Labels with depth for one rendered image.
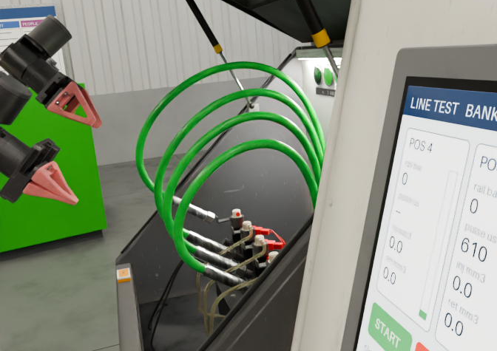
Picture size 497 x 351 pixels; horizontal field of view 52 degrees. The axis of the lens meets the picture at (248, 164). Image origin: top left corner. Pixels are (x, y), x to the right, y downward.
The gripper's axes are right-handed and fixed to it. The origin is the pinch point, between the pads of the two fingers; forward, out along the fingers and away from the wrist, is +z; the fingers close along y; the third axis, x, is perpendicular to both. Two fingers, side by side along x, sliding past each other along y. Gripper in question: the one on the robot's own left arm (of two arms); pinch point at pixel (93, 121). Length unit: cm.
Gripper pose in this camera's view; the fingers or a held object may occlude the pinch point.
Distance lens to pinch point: 98.9
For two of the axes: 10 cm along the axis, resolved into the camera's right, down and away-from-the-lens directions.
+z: 7.6, 6.5, 0.2
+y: -0.5, 0.3, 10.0
